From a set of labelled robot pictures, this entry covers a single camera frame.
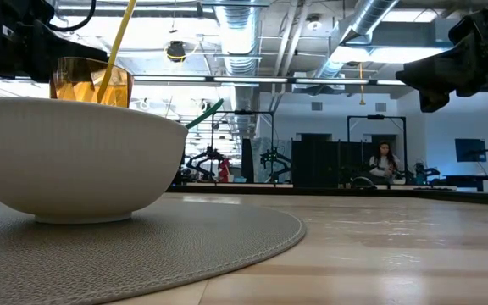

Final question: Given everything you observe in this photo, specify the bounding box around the amber plastic cup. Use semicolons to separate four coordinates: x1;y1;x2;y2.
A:
49;57;135;109

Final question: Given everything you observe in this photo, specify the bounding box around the white bowl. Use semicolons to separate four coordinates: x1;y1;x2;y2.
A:
0;97;189;225

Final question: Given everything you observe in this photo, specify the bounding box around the gold spoon with green handle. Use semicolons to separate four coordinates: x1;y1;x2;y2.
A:
186;98;225;130

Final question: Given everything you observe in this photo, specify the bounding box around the person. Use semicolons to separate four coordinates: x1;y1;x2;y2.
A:
369;141;402;186

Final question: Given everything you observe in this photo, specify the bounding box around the dark background table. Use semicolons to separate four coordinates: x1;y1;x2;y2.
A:
432;173;488;192

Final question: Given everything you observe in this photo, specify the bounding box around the black partition panel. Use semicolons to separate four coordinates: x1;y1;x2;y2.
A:
291;139;387;188

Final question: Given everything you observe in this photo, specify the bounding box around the long ceiling light strip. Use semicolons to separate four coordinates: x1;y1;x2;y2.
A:
132;74;408;87

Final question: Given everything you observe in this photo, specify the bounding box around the red background object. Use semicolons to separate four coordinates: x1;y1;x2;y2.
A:
217;157;231;183

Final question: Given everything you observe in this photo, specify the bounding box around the round grey placemat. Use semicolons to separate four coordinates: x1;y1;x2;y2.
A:
0;197;308;305

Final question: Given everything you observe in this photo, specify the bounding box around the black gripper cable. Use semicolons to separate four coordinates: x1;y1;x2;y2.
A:
48;0;97;33

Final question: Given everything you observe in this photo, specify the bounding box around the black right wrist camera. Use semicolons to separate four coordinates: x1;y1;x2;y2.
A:
419;88;452;114

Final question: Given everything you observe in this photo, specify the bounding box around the black background rig frame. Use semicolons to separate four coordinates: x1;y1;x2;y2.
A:
347;114;408;184
211;108;276;184

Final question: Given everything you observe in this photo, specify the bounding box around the yellow hanging cord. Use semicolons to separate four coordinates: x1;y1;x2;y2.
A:
357;62;367;106

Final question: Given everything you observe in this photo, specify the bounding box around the silver ribbed ventilation duct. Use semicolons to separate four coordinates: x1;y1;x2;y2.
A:
213;0;266;141
313;0;400;80

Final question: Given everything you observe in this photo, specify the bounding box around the blue wall monitor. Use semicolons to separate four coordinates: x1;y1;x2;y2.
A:
454;138;488;163

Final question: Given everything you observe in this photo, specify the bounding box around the black hanging cord reel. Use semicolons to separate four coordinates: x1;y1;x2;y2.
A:
165;40;187;64

